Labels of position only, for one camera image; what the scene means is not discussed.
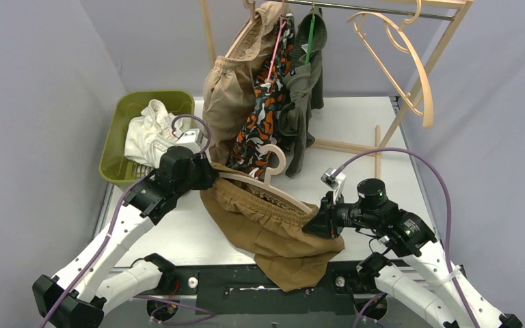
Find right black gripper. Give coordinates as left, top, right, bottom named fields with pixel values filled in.
left=303, top=189, right=379, bottom=238

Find wooden hanger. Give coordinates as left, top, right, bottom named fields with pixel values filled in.
left=346, top=0, right=435, bottom=129
left=219, top=144, right=312, bottom=214

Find brown shorts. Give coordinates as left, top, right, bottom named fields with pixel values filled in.
left=200, top=178, right=345, bottom=292

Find white shorts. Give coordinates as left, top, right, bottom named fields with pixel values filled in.
left=124, top=99, right=189, bottom=168

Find camouflage patterned shorts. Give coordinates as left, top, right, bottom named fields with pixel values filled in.
left=226, top=13, right=295, bottom=179

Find olive green plastic basket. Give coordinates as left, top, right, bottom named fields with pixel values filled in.
left=98, top=90, right=195, bottom=189

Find dark green shorts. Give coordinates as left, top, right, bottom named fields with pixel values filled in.
left=278, top=7, right=327, bottom=178

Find green hanger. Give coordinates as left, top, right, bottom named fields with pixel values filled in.
left=304, top=13, right=316, bottom=64

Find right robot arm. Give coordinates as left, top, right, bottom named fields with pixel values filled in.
left=303, top=174, right=523, bottom=327

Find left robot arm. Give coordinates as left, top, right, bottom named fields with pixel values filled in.
left=32, top=146, right=218, bottom=327

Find beige shorts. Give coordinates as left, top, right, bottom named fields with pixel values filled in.
left=202, top=1, right=291, bottom=165

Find pink hanger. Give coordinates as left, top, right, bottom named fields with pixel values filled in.
left=265, top=0, right=286, bottom=83

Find wooden clothes rack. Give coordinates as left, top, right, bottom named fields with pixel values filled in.
left=198, top=0, right=474, bottom=180

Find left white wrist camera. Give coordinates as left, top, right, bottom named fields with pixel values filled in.
left=175, top=128, right=204, bottom=154

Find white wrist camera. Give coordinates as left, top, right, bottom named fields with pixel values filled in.
left=321, top=168, right=347, bottom=204
left=175, top=128, right=204, bottom=154

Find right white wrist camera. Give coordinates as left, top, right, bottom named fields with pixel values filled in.
left=321, top=168, right=347, bottom=204

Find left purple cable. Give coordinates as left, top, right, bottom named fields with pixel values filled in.
left=38, top=113, right=212, bottom=328

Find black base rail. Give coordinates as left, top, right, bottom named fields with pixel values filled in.
left=70, top=260, right=472, bottom=328

